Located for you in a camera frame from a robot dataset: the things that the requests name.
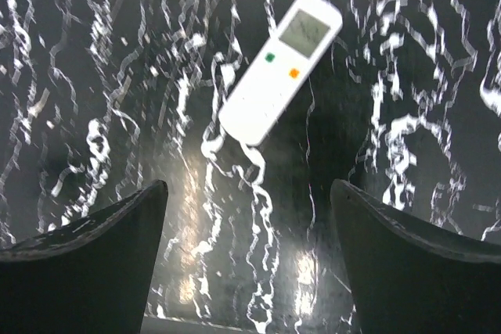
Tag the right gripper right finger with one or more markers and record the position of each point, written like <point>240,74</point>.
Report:
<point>409,276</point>

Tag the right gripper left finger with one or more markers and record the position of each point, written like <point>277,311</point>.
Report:
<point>92,275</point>

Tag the white remote control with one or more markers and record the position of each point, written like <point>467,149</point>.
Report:
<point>277,72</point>

